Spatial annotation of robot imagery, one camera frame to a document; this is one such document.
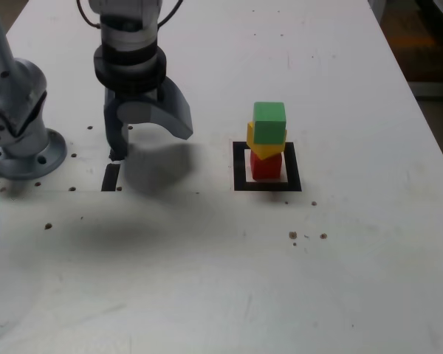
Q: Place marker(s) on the red cube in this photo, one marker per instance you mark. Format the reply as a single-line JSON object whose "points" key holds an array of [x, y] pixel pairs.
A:
{"points": [[266, 169]]}

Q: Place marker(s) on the black tape square outline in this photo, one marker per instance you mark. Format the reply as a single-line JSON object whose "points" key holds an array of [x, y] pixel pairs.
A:
{"points": [[240, 173]]}

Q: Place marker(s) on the brown wooden shelf unit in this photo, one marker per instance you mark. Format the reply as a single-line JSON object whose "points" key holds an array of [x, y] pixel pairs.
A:
{"points": [[428, 55]]}

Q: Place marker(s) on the green cube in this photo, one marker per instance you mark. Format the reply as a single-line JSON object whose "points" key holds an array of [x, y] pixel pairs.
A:
{"points": [[269, 125]]}

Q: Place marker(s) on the yellow cube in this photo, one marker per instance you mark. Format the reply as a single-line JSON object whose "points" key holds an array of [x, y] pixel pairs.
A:
{"points": [[266, 150]]}

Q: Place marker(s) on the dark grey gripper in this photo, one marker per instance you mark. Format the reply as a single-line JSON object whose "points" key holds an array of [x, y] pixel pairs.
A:
{"points": [[136, 97]]}

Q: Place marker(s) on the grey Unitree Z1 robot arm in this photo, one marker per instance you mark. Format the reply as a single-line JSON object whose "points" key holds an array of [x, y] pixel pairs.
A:
{"points": [[22, 92]]}

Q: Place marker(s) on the black tape strip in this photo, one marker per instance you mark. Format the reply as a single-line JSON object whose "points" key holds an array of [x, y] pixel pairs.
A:
{"points": [[110, 178]]}

